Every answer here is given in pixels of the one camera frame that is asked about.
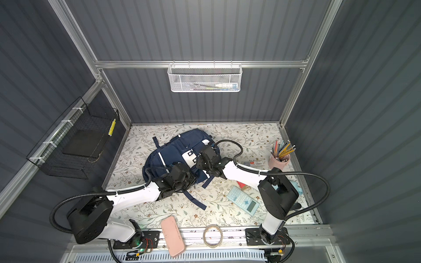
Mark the yellow tag on basket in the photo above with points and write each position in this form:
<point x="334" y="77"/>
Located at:
<point x="112" y="127"/>

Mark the pink pencil case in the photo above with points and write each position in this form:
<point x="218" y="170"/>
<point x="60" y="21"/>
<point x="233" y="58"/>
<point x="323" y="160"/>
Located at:
<point x="172" y="236"/>

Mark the navy blue student backpack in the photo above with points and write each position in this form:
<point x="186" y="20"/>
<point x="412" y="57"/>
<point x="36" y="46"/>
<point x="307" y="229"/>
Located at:
<point x="184" y="148"/>

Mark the roll of clear tape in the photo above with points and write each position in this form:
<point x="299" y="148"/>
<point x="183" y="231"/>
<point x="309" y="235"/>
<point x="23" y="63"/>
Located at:
<point x="212" y="236"/>

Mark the pink pencil cup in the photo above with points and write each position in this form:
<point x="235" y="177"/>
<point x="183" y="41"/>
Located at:
<point x="278" y="163"/>

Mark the light blue calculator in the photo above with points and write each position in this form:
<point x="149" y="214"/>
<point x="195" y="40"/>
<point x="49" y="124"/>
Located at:
<point x="243" y="201"/>

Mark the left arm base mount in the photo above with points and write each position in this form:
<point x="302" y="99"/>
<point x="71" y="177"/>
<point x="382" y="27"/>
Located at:
<point x="144" y="240"/>

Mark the pens in white basket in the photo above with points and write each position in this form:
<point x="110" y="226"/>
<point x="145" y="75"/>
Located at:
<point x="217" y="86"/>

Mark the red card box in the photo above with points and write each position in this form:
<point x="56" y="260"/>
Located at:
<point x="242" y="186"/>

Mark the white wire mesh basket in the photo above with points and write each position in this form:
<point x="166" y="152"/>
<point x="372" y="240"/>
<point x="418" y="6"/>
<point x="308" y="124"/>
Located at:
<point x="181" y="76"/>

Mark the bundle of coloured pencils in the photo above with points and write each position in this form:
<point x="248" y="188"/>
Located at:
<point x="281" y="150"/>

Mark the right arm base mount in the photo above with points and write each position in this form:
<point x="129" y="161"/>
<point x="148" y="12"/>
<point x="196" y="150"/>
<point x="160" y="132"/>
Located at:
<point x="258" y="236"/>

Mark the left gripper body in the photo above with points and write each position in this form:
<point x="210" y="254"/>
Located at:
<point x="189" y="179"/>

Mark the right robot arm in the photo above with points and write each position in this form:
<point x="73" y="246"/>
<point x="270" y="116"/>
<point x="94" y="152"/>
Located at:
<point x="267" y="183"/>

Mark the black wire basket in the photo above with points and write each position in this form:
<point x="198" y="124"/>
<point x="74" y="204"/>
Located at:
<point x="77" y="143"/>

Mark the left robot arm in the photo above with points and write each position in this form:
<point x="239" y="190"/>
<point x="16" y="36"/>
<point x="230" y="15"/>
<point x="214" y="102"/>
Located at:
<point x="90" y="218"/>

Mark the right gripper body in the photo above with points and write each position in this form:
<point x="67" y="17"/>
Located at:
<point x="202" y="164"/>

